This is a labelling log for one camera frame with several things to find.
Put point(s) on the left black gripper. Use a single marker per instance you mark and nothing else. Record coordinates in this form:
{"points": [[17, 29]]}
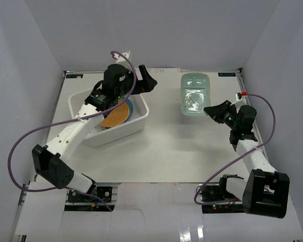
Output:
{"points": [[140, 81]]}

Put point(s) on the blue round plate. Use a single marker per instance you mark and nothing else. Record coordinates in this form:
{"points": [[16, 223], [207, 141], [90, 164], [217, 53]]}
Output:
{"points": [[131, 110]]}

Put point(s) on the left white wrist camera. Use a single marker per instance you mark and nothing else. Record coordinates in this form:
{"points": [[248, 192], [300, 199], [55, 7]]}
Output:
{"points": [[121, 61]]}

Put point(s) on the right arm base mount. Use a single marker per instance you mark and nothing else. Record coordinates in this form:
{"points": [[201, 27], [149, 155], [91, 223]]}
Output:
{"points": [[211, 193]]}

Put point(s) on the orange woven round plate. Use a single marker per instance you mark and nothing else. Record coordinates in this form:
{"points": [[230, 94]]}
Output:
{"points": [[117, 116]]}

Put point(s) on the white plastic bin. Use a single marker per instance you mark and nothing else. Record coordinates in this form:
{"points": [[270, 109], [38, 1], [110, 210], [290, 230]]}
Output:
{"points": [[100, 135]]}

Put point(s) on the pale green oblong dish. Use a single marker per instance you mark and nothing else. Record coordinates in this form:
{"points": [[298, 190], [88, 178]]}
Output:
{"points": [[195, 94]]}

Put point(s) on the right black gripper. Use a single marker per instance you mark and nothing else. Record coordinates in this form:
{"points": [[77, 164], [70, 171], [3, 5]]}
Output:
{"points": [[216, 112]]}

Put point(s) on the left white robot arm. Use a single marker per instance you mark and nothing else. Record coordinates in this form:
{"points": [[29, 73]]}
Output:
{"points": [[50, 160]]}

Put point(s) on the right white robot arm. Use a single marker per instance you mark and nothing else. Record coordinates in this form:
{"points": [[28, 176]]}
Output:
{"points": [[265, 191]]}

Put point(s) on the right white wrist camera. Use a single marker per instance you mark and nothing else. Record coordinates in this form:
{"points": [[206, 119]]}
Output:
{"points": [[240, 99]]}

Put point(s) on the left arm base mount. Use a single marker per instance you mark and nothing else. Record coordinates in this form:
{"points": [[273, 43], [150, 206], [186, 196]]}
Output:
{"points": [[80, 203]]}

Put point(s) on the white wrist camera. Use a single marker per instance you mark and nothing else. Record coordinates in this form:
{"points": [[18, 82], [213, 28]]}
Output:
{"points": [[121, 61], [240, 99]]}

